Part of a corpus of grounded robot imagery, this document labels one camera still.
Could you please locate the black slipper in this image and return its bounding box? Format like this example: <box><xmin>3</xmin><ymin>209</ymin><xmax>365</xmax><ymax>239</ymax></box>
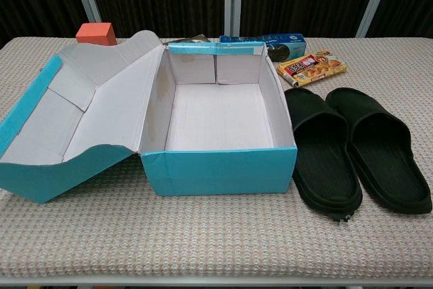
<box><xmin>325</xmin><ymin>87</ymin><xmax>433</xmax><ymax>216</ymax></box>
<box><xmin>283</xmin><ymin>87</ymin><xmax>363</xmax><ymax>226</ymax></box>

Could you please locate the light blue shoe box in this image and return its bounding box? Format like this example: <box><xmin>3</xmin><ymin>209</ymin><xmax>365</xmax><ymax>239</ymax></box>
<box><xmin>0</xmin><ymin>29</ymin><xmax>298</xmax><ymax>204</ymax></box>

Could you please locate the yellow curry box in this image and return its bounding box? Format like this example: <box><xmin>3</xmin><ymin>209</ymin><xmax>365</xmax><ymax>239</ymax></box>
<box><xmin>276</xmin><ymin>48</ymin><xmax>348</xmax><ymax>88</ymax></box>

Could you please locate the orange cube block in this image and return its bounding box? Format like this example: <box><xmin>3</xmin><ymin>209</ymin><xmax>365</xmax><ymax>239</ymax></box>
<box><xmin>75</xmin><ymin>22</ymin><xmax>118</xmax><ymax>47</ymax></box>

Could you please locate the gold foil snack packet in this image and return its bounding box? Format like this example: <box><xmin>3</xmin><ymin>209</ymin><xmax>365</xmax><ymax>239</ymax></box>
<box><xmin>168</xmin><ymin>33</ymin><xmax>212</xmax><ymax>46</ymax></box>

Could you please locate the beige woven tablecloth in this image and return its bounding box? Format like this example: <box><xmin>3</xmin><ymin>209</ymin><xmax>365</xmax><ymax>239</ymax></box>
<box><xmin>0</xmin><ymin>37</ymin><xmax>433</xmax><ymax>280</ymax></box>

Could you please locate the long blue carton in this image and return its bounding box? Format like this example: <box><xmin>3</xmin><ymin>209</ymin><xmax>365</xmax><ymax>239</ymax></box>
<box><xmin>219</xmin><ymin>33</ymin><xmax>307</xmax><ymax>61</ymax></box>

